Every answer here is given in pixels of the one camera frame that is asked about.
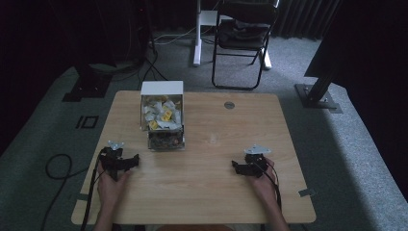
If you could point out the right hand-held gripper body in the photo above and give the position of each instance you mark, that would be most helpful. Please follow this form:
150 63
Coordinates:
255 163

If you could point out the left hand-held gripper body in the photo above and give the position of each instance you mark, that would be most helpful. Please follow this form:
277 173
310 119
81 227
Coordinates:
111 160

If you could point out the person's right hand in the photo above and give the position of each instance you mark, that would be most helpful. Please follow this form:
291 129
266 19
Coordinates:
263 186

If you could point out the person's left hand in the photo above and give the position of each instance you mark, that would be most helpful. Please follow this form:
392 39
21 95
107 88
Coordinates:
110 189

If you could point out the clear drawer with dark contents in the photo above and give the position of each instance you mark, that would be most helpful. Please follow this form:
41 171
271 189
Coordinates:
166 139

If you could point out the pile of white yellow packets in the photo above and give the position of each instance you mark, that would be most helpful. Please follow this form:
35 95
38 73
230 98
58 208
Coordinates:
162 112

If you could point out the round grey table grommet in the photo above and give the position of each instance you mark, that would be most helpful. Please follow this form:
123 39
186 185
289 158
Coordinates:
229 105

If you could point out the white storage box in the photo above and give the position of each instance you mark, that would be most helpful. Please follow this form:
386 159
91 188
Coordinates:
162 88

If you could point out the black stand with dark base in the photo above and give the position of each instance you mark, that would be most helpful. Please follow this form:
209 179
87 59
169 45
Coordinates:
88 83

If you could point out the black folding chair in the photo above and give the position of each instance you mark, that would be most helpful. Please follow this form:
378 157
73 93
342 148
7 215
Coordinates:
243 35

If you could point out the black stand with base plate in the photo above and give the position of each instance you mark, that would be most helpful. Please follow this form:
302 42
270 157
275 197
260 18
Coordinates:
317 93

